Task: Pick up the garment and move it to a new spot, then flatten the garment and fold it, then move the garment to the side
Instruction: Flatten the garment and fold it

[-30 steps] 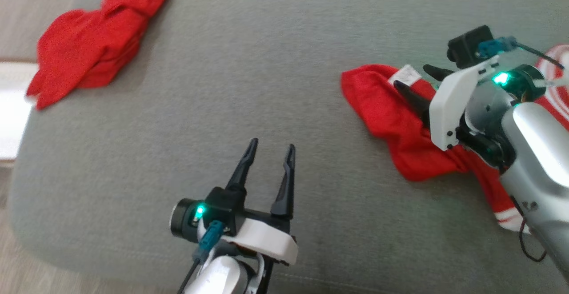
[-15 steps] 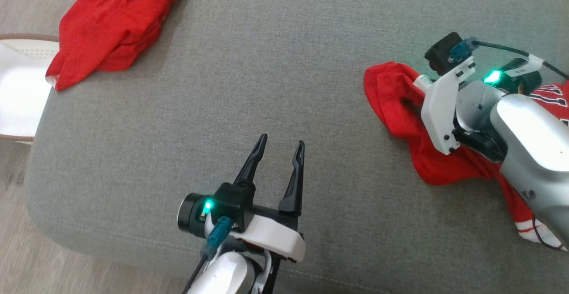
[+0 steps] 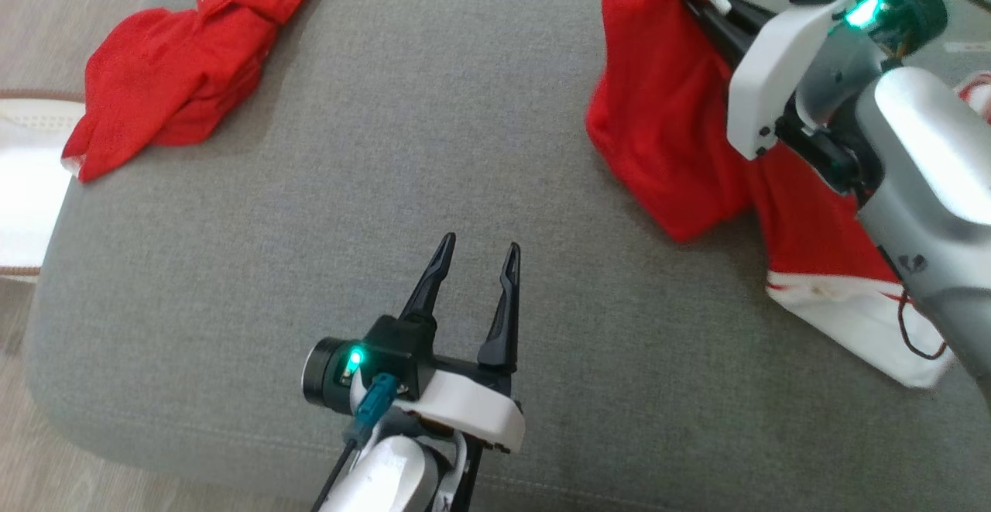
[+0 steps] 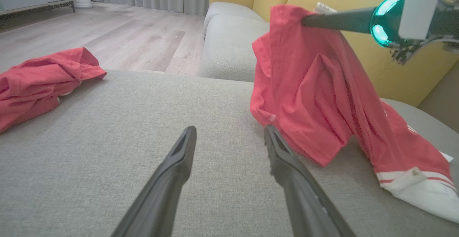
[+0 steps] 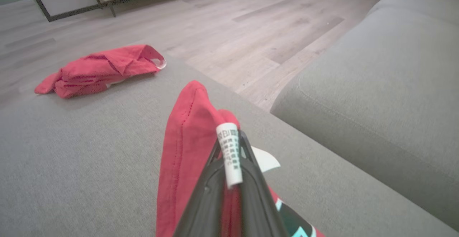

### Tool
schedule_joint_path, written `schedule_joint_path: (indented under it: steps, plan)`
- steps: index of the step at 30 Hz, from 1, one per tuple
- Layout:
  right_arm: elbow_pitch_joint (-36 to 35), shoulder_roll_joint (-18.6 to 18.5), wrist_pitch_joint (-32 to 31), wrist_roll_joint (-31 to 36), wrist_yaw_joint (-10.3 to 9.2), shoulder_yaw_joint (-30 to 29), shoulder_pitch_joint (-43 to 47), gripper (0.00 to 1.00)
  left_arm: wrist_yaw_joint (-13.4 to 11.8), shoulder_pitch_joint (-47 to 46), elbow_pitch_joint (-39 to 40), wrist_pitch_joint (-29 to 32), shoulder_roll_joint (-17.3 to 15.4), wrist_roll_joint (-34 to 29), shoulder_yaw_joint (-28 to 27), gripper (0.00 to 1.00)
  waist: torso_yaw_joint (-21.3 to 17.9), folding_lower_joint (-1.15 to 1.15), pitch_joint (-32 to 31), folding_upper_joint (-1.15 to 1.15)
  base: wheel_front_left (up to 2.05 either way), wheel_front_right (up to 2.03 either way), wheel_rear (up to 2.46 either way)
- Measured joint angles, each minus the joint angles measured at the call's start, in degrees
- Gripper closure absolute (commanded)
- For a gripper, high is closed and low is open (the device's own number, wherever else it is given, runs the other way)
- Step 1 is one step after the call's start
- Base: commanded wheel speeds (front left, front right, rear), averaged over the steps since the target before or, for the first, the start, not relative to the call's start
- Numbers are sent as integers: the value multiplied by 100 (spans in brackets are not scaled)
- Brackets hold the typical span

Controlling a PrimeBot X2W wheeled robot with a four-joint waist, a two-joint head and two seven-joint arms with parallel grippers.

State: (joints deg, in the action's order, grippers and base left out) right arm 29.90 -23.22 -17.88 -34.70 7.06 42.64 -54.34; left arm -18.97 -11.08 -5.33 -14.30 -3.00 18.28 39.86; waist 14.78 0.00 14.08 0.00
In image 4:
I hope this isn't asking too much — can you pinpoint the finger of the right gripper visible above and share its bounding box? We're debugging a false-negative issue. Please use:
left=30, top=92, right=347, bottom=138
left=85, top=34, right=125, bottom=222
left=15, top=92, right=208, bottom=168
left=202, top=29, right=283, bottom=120
left=302, top=20, right=373, bottom=33
left=302, top=8, right=373, bottom=23

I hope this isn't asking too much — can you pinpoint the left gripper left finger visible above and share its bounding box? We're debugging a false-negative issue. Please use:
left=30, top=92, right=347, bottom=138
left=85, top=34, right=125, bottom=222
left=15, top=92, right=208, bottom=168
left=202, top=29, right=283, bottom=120
left=111, top=126, right=197, bottom=237

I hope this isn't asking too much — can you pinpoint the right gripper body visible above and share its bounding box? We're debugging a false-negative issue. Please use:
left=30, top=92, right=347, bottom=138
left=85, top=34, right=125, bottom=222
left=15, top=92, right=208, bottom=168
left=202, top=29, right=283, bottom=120
left=370, top=0, right=459, bottom=65

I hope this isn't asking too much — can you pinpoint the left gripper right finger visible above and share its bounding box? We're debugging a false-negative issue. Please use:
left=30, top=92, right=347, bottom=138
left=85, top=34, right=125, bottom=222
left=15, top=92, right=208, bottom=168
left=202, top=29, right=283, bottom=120
left=264, top=125, right=355, bottom=237

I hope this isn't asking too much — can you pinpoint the red number 23 jersey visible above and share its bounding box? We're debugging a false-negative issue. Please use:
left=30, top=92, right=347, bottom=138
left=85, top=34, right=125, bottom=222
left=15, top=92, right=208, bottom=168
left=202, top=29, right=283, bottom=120
left=250, top=2, right=459, bottom=225

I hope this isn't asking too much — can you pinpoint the red shorts white trim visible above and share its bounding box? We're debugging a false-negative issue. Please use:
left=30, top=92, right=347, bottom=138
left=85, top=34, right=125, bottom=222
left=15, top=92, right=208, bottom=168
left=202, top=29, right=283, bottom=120
left=0, top=47, right=108, bottom=134

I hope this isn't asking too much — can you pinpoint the yellow sofa backrest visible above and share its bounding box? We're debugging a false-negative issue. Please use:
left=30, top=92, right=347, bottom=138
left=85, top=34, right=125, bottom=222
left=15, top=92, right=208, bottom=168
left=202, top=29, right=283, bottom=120
left=209, top=0, right=459, bottom=108

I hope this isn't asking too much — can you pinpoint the large grey sofa seat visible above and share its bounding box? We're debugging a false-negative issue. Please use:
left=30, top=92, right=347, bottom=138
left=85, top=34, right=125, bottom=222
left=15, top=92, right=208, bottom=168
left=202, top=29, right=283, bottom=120
left=0, top=68, right=459, bottom=237

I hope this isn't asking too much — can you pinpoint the grey sofa seat cushion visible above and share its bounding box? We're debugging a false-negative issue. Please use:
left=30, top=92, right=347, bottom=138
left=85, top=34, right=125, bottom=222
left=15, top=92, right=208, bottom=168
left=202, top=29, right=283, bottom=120
left=199, top=14, right=271, bottom=83

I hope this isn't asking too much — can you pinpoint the small grey sofa cushion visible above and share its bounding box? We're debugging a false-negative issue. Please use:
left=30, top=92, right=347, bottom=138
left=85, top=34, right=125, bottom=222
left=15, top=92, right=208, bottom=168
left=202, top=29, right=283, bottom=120
left=203, top=1, right=266, bottom=38

